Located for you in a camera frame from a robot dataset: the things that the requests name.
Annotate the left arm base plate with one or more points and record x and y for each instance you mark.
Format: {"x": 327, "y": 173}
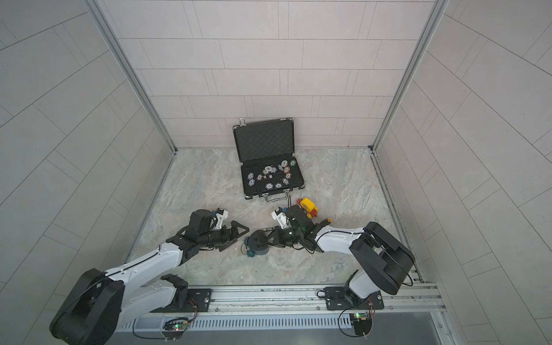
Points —
{"x": 190, "y": 300}

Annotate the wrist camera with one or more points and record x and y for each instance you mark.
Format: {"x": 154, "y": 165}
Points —
{"x": 220, "y": 216}
{"x": 281, "y": 218}

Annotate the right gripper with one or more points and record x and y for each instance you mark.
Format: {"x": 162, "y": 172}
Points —
{"x": 276, "y": 236}

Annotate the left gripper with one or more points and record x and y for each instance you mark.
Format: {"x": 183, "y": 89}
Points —
{"x": 228, "y": 235}

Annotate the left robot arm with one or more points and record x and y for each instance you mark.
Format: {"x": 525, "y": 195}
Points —
{"x": 103, "y": 301}

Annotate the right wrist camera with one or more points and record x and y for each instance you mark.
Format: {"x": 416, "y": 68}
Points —
{"x": 281, "y": 218}

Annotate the left circuit board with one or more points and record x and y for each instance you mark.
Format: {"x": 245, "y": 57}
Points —
{"x": 176, "y": 325}

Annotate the aluminium rail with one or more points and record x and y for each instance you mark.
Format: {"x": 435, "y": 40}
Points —
{"x": 234, "y": 300}

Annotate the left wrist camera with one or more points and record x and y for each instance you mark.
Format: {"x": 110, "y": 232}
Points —
{"x": 220, "y": 216}

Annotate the teal alarm clock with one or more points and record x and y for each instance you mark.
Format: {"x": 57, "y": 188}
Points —
{"x": 256, "y": 244}

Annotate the yellow red toy car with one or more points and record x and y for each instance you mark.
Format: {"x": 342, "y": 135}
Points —
{"x": 308, "y": 206}

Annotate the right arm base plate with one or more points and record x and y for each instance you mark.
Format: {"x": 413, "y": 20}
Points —
{"x": 340, "y": 297}

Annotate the right circuit board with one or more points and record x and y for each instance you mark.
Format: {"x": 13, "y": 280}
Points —
{"x": 362, "y": 323}

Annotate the circuit board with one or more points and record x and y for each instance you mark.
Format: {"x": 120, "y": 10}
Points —
{"x": 176, "y": 325}
{"x": 362, "y": 323}

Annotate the black aluminium case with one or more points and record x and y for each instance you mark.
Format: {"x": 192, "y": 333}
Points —
{"x": 267, "y": 156}

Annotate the black yellow screwdriver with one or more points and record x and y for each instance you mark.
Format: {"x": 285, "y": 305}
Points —
{"x": 325, "y": 222}

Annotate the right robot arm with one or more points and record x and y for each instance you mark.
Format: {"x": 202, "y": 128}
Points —
{"x": 385, "y": 261}

